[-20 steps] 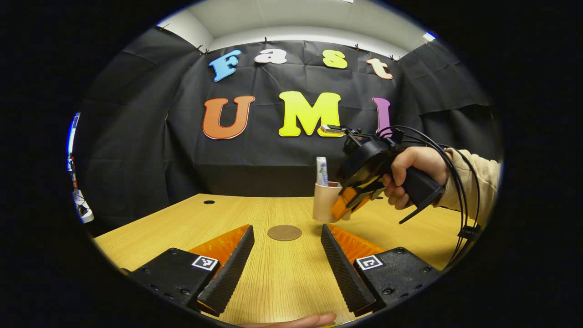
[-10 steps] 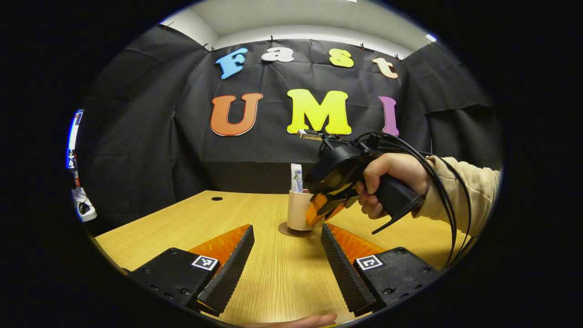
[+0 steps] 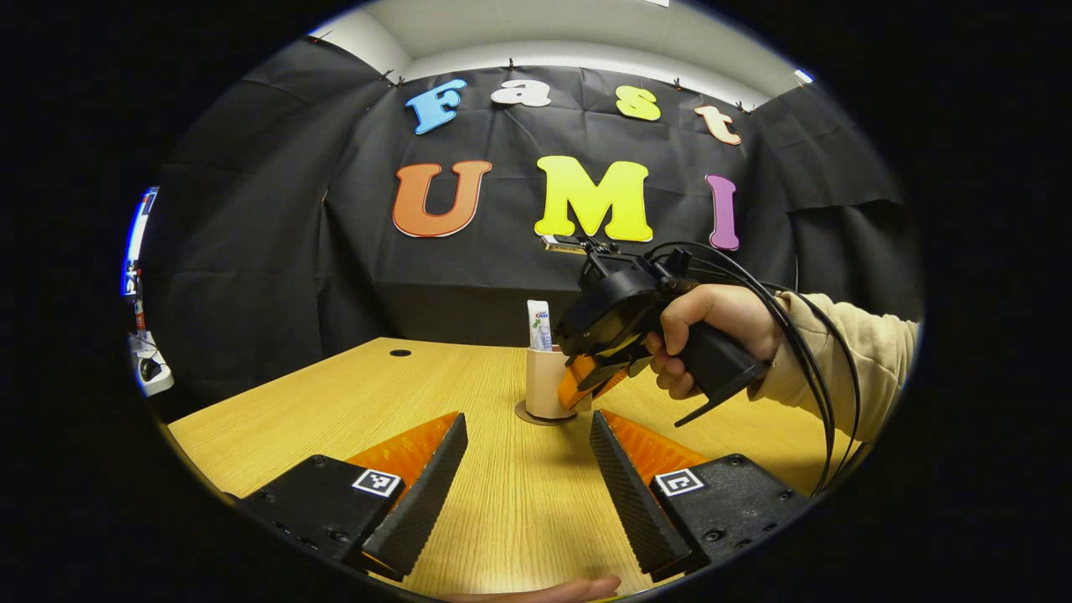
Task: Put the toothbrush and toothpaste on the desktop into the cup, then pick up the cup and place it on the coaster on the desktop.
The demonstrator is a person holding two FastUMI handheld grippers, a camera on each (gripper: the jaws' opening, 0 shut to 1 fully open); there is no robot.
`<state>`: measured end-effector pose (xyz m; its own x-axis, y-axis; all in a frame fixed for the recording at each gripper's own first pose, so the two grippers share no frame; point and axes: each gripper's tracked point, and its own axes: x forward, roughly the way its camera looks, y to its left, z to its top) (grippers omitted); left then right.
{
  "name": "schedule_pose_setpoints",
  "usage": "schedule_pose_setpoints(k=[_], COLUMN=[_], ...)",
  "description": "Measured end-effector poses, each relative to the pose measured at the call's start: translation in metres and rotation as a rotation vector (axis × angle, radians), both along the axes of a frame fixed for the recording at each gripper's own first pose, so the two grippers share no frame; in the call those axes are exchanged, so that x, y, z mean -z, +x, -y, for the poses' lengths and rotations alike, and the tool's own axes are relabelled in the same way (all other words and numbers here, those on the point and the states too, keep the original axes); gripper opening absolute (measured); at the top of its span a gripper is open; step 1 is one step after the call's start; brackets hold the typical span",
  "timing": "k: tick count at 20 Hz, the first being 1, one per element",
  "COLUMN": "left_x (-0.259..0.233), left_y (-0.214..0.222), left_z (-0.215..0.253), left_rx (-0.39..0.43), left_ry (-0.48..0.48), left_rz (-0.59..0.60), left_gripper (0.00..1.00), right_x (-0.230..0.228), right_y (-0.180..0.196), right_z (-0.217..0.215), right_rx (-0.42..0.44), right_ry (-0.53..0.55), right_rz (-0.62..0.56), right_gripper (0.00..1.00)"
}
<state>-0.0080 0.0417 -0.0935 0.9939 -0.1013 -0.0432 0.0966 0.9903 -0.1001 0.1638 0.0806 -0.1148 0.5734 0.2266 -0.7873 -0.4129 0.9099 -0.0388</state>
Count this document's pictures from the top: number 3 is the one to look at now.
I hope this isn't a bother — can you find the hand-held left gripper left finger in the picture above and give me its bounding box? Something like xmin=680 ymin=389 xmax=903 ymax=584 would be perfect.
xmin=239 ymin=411 xmax=469 ymax=581

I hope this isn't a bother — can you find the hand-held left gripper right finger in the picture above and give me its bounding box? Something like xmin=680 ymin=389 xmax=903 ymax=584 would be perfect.
xmin=589 ymin=409 xmax=812 ymax=577

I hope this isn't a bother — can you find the beige cup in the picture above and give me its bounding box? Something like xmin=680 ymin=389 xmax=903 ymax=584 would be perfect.
xmin=525 ymin=346 xmax=591 ymax=420

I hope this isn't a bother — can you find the round brown coaster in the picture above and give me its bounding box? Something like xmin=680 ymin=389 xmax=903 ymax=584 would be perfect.
xmin=514 ymin=399 xmax=579 ymax=426

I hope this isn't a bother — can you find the white toothpaste tube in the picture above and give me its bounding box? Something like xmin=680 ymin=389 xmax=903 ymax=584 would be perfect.
xmin=527 ymin=300 xmax=554 ymax=352

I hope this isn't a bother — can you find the wooden desktop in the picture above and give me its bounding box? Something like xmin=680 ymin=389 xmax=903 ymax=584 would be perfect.
xmin=167 ymin=337 xmax=872 ymax=600

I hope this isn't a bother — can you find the black backdrop cloth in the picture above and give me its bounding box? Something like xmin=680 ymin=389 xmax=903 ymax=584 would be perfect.
xmin=138 ymin=38 xmax=922 ymax=411

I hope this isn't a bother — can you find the white side table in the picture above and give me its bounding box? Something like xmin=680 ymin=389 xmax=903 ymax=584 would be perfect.
xmin=127 ymin=329 xmax=175 ymax=397

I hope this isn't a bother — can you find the computer monitor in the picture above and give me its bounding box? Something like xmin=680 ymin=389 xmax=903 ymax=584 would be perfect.
xmin=122 ymin=186 xmax=160 ymax=296

